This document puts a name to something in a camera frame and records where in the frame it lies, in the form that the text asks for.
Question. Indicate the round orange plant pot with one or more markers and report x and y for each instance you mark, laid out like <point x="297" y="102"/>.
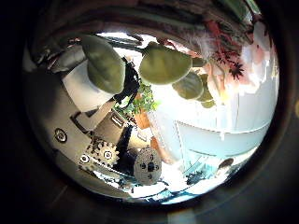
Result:
<point x="142" y="119"/>

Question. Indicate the green leafy house plant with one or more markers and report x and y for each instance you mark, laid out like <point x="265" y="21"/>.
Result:
<point x="141" y="101"/>

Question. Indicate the artificial flower bouquet green stem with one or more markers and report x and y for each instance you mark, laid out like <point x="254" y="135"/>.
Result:
<point x="163" y="65"/>

